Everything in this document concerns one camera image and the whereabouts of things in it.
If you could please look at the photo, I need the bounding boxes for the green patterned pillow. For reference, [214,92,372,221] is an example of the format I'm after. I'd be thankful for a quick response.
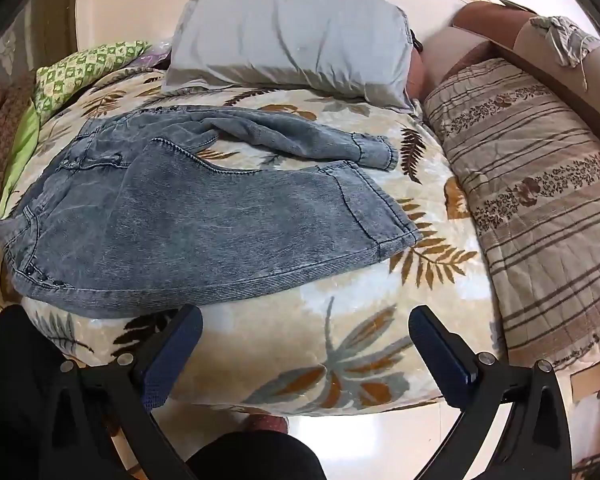
[33,40,150,125]

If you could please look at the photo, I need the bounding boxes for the grey denim pants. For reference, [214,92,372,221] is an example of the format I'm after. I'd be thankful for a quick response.
[0,105,420,318]

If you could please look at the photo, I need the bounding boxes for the striped floral brown quilt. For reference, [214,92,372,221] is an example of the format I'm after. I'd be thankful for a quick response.
[423,58,600,373]

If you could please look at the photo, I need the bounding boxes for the crumpled floral cloth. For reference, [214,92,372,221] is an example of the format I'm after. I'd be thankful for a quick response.
[530,16,600,91]

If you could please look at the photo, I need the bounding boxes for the lime green sheet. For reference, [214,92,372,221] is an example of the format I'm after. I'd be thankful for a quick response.
[0,102,42,331]

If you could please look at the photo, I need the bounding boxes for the pink brown pillow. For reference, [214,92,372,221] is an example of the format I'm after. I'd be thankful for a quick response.
[405,1,535,101]

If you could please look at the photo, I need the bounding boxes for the leaf pattern beige blanket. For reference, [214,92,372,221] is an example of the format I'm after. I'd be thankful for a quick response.
[7,68,498,416]

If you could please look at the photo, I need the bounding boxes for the grey pillow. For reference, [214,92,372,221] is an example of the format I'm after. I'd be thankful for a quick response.
[163,0,413,110]

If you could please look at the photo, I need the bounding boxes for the cardboard box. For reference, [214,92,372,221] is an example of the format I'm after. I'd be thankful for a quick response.
[512,18,600,136]

